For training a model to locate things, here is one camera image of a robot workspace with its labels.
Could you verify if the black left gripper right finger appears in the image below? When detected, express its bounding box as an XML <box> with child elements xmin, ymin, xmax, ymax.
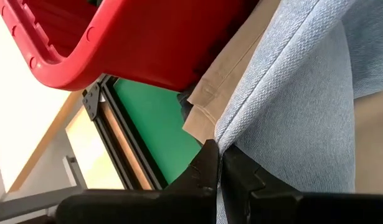
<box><xmin>221</xmin><ymin>144</ymin><xmax>383</xmax><ymax>224</ymax></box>

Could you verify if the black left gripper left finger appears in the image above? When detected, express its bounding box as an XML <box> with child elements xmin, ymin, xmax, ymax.
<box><xmin>55</xmin><ymin>139</ymin><xmax>219</xmax><ymax>224</ymax></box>

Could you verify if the pale blue denim garment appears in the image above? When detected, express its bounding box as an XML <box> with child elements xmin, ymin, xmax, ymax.
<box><xmin>214</xmin><ymin>0</ymin><xmax>383</xmax><ymax>224</ymax></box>

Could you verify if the beige garment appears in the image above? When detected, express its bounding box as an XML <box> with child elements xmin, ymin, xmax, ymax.
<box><xmin>182</xmin><ymin>0</ymin><xmax>383</xmax><ymax>195</ymax></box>

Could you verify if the red plastic laundry bin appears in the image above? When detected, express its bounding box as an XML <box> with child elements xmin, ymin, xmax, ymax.
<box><xmin>0</xmin><ymin>0</ymin><xmax>260</xmax><ymax>93</ymax></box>

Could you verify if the green table mat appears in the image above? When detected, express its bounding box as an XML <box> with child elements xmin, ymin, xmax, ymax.
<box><xmin>113</xmin><ymin>78</ymin><xmax>203</xmax><ymax>185</ymax></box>

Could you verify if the grey table leg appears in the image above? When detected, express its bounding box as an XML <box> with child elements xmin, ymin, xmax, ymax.
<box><xmin>0</xmin><ymin>155</ymin><xmax>88</xmax><ymax>223</ymax></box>

